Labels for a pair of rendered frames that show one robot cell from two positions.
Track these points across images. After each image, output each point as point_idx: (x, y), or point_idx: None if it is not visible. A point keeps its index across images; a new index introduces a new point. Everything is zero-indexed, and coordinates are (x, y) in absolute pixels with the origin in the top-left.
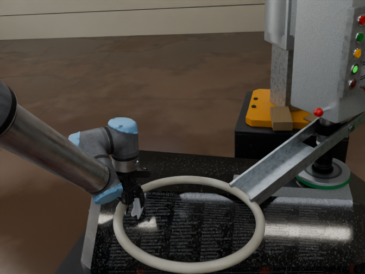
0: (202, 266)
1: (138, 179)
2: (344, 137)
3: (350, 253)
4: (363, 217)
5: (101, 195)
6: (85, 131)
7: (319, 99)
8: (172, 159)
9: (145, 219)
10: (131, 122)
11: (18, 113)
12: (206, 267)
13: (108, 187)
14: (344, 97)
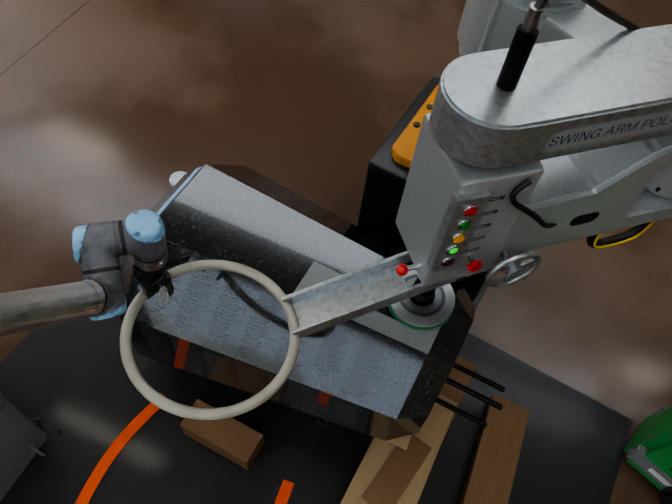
0: (190, 413)
1: (195, 228)
2: (448, 283)
3: (397, 406)
4: (432, 374)
5: (95, 319)
6: (93, 228)
7: (416, 248)
8: (252, 203)
9: (189, 284)
10: (153, 227)
11: None
12: (194, 416)
13: (104, 312)
14: (433, 271)
